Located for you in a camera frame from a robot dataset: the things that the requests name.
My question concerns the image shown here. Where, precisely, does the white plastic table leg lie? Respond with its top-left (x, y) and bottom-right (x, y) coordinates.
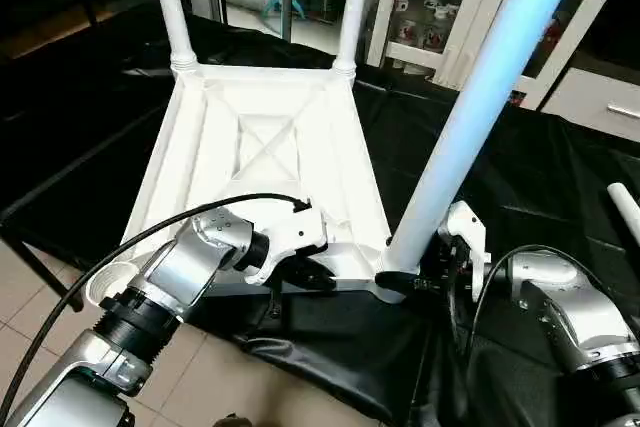
top-left (607, 183), bottom-right (640, 246)
top-left (332, 0), bottom-right (376, 76)
top-left (378, 0), bottom-right (588, 293)
top-left (147, 0), bottom-right (198, 73)

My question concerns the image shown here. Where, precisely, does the black mat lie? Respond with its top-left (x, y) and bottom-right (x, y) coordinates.
top-left (0, 2), bottom-right (640, 427)

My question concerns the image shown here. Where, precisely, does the white drawer unit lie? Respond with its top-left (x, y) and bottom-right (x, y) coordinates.
top-left (540, 67), bottom-right (640, 143)

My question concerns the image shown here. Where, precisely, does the light blue stand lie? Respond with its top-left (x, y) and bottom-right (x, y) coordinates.
top-left (262, 0), bottom-right (306, 20)

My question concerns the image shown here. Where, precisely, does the white glass door cabinet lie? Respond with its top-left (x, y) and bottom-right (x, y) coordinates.
top-left (368, 0), bottom-right (621, 110)

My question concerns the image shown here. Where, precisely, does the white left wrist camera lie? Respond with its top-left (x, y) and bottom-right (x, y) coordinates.
top-left (240, 202), bottom-right (329, 286)

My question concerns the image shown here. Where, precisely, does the black metal table frame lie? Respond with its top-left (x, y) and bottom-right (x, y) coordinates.
top-left (0, 227), bottom-right (83, 310)

